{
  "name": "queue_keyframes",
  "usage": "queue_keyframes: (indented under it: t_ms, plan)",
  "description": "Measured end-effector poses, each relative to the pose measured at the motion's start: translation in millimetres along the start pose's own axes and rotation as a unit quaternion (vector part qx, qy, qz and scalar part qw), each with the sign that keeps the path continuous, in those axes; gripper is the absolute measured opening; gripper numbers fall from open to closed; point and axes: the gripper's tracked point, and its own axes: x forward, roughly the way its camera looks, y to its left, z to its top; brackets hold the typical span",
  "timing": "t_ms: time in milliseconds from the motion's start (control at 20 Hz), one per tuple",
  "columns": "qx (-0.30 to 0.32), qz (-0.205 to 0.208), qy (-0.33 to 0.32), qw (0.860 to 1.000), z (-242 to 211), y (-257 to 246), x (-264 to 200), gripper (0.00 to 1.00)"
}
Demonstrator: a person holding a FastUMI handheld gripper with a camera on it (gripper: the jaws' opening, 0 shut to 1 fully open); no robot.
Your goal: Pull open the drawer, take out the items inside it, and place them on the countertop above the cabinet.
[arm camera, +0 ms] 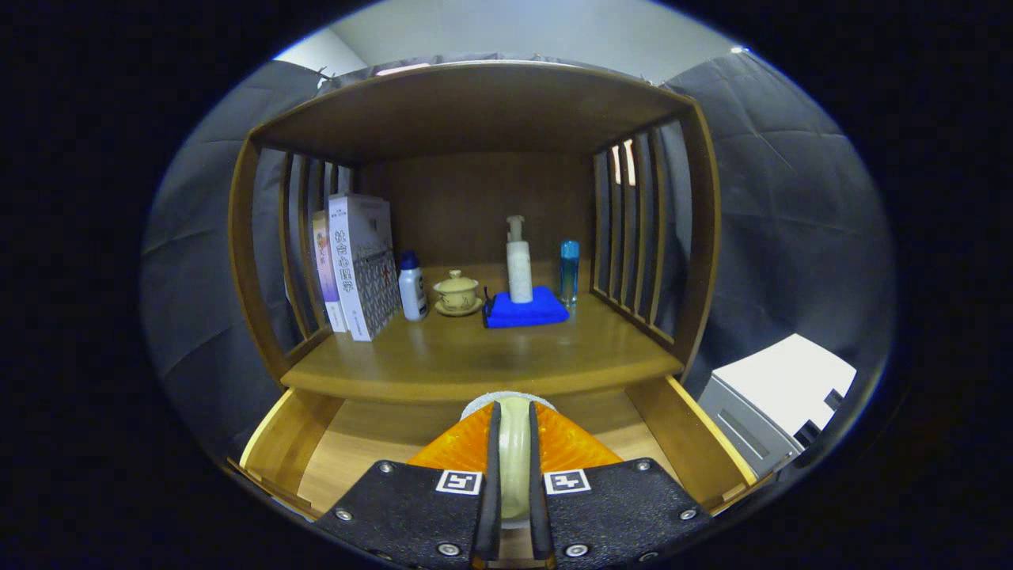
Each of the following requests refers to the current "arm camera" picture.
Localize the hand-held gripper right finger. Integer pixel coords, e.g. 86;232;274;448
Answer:
528;401;717;569

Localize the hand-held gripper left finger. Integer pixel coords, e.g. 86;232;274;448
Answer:
315;401;503;569

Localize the green scrub brush grey sponge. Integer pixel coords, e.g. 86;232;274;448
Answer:
461;390;559;530

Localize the wooden drawer with black knob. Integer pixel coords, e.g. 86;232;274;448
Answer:
226;374;772;523

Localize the wooden countertop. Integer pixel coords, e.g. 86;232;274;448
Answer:
281;261;684;405

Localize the wooden cabinet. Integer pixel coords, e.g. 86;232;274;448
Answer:
228;62;723;405

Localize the blue folded cloth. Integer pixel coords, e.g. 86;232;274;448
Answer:
483;286;571;329

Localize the yellow lidded teacup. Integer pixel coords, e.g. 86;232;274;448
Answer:
433;269;483;317

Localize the white bottle with blue cap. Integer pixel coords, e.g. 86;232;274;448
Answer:
397;250;429;322

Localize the blue transparent bottle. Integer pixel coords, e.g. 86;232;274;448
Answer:
560;241;580;308

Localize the white pump bottle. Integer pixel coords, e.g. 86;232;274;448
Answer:
506;215;534;304

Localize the white book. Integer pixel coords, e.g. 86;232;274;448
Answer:
328;193;403;342

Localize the white storage unit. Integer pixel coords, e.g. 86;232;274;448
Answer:
698;333;858;480

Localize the purple book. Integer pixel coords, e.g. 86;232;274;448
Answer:
312;210;349;333

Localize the black backdrop cloth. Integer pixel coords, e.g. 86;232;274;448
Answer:
141;51;899;468

